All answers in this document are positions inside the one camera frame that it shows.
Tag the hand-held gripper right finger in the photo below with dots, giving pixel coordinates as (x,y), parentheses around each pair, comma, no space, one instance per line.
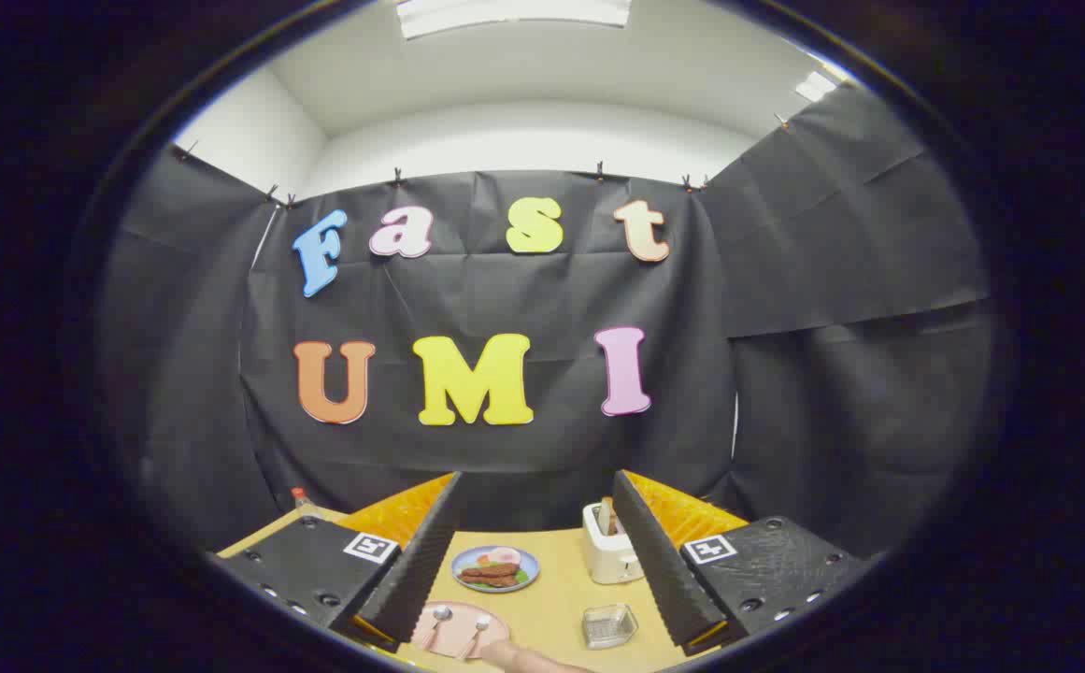
(663,570)

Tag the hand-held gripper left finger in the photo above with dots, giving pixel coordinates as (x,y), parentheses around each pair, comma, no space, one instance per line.
(416,579)

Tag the white toaster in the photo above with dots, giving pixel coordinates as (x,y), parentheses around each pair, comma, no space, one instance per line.
(609,559)

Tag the blue round plate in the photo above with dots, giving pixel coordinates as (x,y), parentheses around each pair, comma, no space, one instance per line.
(467,559)

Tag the brown meat slice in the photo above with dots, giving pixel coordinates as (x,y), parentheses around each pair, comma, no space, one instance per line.
(489,580)
(491,569)

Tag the pink round plate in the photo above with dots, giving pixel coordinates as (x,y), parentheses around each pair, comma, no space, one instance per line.
(458,640)

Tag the toast slice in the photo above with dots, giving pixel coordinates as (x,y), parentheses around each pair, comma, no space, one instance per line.
(606,516)

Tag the pink ham slice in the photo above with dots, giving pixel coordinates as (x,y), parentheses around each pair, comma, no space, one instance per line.
(505,555)

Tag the clear water bottle red cap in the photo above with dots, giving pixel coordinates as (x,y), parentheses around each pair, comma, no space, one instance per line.
(301,500)

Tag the small ceiling light panel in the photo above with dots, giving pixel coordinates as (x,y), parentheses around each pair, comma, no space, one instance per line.
(815,86)

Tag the long ceiling light panel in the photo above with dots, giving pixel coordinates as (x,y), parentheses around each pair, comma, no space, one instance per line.
(514,14)

